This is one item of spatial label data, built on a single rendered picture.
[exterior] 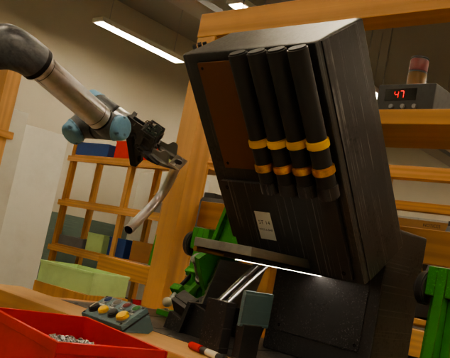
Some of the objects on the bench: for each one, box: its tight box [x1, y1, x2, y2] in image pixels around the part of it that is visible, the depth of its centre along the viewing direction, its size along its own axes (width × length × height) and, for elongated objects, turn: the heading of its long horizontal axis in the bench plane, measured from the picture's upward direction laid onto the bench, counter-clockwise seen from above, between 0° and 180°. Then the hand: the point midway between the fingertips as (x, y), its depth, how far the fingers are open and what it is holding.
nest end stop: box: [171, 297, 186, 316], centre depth 165 cm, size 4×7×6 cm, turn 107°
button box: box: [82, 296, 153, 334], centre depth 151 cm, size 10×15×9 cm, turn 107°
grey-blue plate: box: [231, 290, 274, 358], centre depth 143 cm, size 10×2×14 cm, turn 17°
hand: (174, 165), depth 209 cm, fingers closed on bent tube, 3 cm apart
